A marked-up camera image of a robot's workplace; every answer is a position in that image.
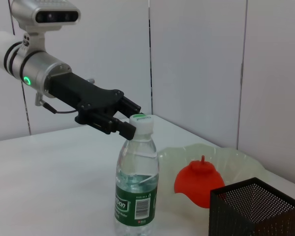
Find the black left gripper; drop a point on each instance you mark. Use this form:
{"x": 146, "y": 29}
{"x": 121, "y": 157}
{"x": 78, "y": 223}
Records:
{"x": 83, "y": 96}

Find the clear water bottle green label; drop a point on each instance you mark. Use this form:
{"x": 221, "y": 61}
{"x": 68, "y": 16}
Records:
{"x": 135, "y": 196}

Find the red-orange toy orange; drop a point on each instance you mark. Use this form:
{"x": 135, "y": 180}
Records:
{"x": 199, "y": 182}

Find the clear green glass fruit plate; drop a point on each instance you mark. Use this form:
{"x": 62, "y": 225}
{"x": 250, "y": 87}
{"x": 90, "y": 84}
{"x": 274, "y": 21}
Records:
{"x": 236, "y": 162}

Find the black mesh pen holder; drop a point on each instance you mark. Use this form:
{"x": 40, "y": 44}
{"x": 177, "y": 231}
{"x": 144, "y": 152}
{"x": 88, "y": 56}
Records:
{"x": 231, "y": 216}

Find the left gripper silver connector stub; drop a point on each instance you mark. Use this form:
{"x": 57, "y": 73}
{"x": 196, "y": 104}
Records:
{"x": 91, "y": 80}

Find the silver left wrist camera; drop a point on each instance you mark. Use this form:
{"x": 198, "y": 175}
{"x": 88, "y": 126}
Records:
{"x": 54, "y": 14}

